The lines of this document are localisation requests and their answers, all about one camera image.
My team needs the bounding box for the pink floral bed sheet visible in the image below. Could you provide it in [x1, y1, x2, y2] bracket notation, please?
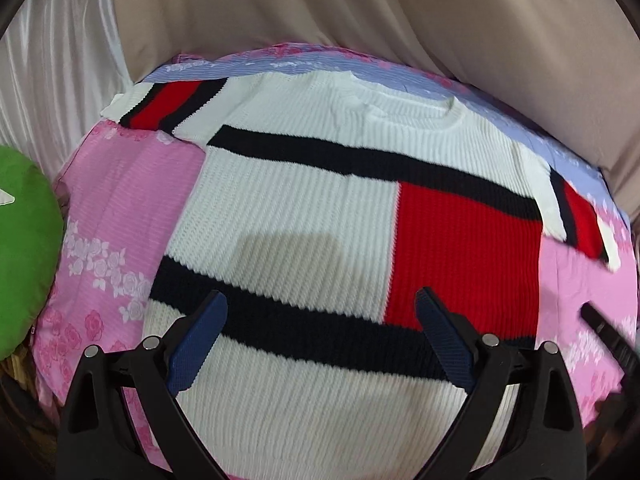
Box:
[34, 46, 638, 419]

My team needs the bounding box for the green plush pillow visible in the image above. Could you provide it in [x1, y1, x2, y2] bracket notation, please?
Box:
[0, 146, 64, 359]

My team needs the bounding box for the white red black knit sweater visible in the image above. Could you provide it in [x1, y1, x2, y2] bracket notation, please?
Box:
[103, 70, 620, 479]

